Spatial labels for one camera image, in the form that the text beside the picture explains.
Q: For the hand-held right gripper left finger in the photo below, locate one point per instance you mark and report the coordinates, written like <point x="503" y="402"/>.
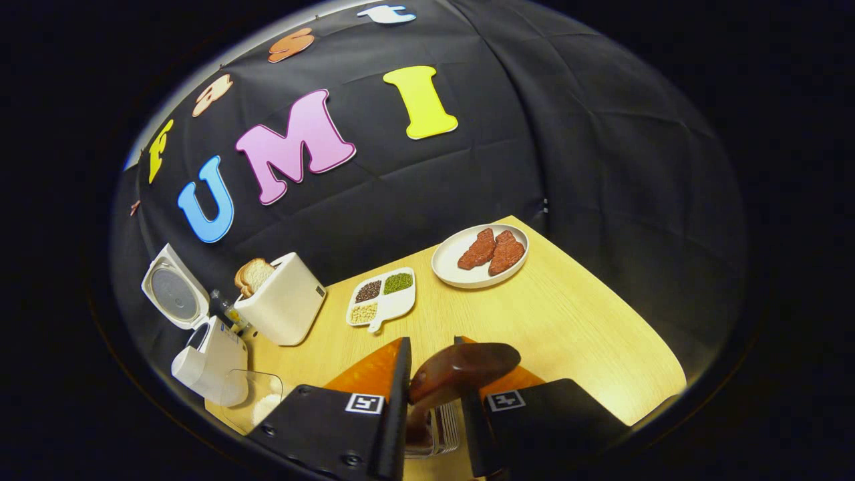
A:
<point x="401" y="401"/>

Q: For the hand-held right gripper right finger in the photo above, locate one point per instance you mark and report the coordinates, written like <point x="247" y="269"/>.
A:
<point x="548" y="414"/>

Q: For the brown wooden spoon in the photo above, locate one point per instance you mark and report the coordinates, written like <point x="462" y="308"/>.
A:
<point x="461" y="367"/>

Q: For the white rice heap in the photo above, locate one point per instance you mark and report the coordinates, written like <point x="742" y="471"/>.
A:
<point x="267" y="407"/>

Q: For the clear plastic rice box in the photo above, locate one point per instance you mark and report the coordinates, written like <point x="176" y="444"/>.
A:
<point x="260" y="381"/>

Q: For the white rice cooker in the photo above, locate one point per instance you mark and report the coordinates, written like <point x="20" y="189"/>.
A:
<point x="214" y="361"/>

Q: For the white divided grain dish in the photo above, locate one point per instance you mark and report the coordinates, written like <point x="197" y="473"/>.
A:
<point x="401" y="304"/>

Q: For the white round plate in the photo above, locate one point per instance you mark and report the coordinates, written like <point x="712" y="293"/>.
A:
<point x="447" y="264"/>

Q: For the white toaster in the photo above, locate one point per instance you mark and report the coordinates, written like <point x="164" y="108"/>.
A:
<point x="287" y="307"/>

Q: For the red meat piece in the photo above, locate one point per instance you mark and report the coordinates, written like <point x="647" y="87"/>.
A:
<point x="475" y="250"/>
<point x="506" y="254"/>

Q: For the toast bread slice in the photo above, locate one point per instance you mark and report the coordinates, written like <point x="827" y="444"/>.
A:
<point x="257" y="274"/>
<point x="239" y="284"/>

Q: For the small clear glass bottle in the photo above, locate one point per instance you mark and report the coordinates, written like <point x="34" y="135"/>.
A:
<point x="230" y="312"/>

